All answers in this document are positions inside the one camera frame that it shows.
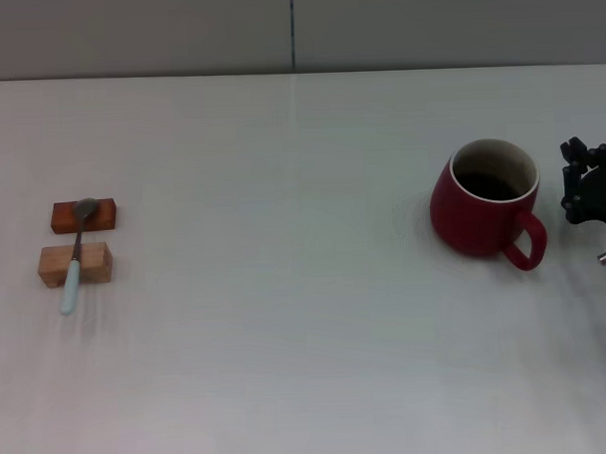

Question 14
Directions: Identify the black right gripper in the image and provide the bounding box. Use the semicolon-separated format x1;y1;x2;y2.
558;134;606;229

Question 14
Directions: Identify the red ceramic cup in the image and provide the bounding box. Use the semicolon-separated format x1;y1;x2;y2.
427;136;549;277

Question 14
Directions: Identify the blue handled metal spoon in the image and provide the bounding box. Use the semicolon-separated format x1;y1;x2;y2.
55;196;101;318

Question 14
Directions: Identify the dark coffee liquid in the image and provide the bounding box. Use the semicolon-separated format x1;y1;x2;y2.
454;169;525;204

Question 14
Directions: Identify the dark reddish wooden block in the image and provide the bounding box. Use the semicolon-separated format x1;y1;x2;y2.
48;197;119;236

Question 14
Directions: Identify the light wooden block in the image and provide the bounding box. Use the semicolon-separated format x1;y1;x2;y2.
36;241;114;290

